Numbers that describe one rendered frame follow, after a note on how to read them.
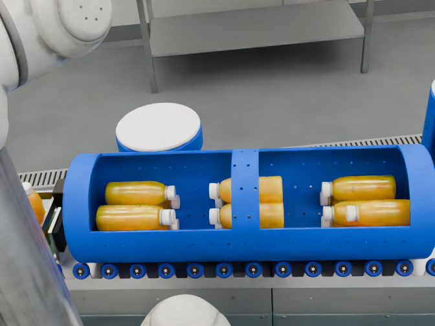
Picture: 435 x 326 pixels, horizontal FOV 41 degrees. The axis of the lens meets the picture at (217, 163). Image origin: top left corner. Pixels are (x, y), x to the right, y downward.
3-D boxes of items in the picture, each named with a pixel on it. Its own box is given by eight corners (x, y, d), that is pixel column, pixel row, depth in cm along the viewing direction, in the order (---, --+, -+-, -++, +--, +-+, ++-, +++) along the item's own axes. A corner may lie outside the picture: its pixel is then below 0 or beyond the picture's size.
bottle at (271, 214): (284, 229, 139) (215, 230, 141) (283, 228, 146) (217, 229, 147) (283, 201, 140) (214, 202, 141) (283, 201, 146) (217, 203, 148)
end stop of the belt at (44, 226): (16, 304, 146) (13, 296, 144) (13, 304, 146) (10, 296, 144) (59, 199, 178) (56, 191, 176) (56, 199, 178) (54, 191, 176)
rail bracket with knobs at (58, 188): (79, 222, 176) (72, 196, 170) (57, 222, 177) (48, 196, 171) (87, 200, 184) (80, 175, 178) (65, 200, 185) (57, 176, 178)
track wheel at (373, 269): (382, 259, 144) (381, 257, 146) (364, 259, 144) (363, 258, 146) (383, 277, 144) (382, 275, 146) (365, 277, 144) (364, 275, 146)
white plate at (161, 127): (158, 160, 175) (159, 163, 176) (217, 117, 191) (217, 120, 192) (98, 132, 190) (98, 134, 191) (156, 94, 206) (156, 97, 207)
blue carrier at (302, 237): (430, 283, 140) (447, 187, 125) (77, 286, 148) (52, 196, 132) (405, 211, 164) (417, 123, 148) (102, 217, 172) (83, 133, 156)
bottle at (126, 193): (103, 203, 151) (166, 202, 150) (105, 178, 153) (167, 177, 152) (110, 209, 158) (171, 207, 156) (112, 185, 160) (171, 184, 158)
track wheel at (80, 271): (88, 262, 151) (90, 261, 153) (71, 262, 151) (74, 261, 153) (89, 280, 151) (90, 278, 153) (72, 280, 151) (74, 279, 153)
